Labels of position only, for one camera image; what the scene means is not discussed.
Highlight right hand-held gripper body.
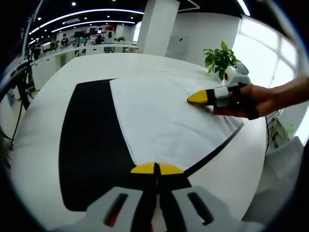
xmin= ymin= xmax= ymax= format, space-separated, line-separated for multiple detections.
xmin=224 ymin=62 xmax=251 ymax=88

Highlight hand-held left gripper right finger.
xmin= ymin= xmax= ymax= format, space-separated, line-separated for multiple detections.
xmin=156 ymin=162 xmax=265 ymax=232

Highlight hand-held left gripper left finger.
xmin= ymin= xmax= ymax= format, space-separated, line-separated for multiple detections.
xmin=47 ymin=161 xmax=157 ymax=232

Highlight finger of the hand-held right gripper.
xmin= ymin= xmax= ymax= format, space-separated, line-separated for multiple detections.
xmin=190 ymin=101 xmax=227 ymax=116
xmin=187 ymin=87 xmax=230 ymax=108

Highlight person's right forearm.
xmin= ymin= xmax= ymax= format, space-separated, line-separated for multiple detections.
xmin=262 ymin=73 xmax=309 ymax=115

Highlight green potted plant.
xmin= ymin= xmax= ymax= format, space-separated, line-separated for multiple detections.
xmin=203 ymin=40 xmax=241 ymax=82

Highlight white whiteboard panel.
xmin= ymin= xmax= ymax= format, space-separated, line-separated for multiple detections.
xmin=168 ymin=35 xmax=188 ymax=53

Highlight long white office desk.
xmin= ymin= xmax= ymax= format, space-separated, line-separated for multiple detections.
xmin=30 ymin=41 xmax=140 ymax=90

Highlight black tripod stand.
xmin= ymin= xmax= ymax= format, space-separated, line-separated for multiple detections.
xmin=9 ymin=58 xmax=36 ymax=112

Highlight black cables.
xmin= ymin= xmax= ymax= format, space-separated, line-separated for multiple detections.
xmin=264 ymin=115 xmax=281 ymax=155

